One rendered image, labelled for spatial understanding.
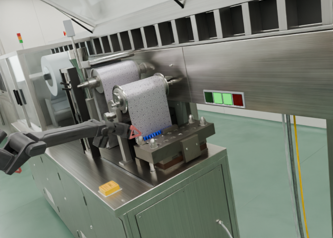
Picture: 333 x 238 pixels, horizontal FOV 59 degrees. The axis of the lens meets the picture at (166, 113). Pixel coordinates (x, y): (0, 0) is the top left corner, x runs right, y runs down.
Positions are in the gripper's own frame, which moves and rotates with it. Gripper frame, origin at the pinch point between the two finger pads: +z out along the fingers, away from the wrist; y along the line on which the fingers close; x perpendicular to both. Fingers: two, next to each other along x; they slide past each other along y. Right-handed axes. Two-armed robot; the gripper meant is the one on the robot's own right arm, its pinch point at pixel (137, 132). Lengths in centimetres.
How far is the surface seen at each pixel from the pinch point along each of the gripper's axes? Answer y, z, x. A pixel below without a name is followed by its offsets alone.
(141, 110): 0.2, -0.6, 11.6
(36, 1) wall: -555, 32, 199
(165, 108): 0.3, 13.6, 16.0
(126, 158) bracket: -8.0, 2.3, -14.9
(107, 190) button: 13.1, -16.2, -26.5
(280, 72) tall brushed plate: 64, 15, 35
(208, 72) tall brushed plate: 25.8, 14.9, 35.9
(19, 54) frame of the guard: -102, -45, 32
